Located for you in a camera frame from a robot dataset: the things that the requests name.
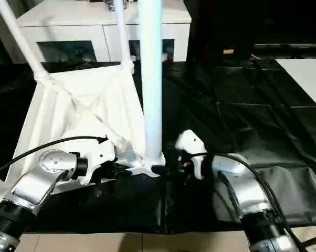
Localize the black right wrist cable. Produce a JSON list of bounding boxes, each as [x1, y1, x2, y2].
[[185, 152, 306, 252]]

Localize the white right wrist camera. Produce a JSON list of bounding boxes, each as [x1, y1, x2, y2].
[[175, 129, 208, 181]]

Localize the white long board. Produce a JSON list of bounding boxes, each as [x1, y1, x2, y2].
[[275, 59, 316, 113]]

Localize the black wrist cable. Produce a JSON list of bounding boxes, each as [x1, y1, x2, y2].
[[185, 152, 306, 252], [0, 134, 109, 180]]

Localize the white low cabinet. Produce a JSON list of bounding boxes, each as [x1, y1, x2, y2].
[[17, 0, 193, 64]]

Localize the white plastic table top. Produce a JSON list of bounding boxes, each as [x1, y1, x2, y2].
[[0, 65, 167, 205]]

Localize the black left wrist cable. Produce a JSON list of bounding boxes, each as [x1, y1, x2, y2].
[[0, 134, 109, 180]]

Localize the black mat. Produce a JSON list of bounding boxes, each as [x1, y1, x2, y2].
[[0, 59, 316, 234]]

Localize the black tangled bundle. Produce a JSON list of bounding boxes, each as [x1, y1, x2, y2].
[[104, 0, 132, 13]]

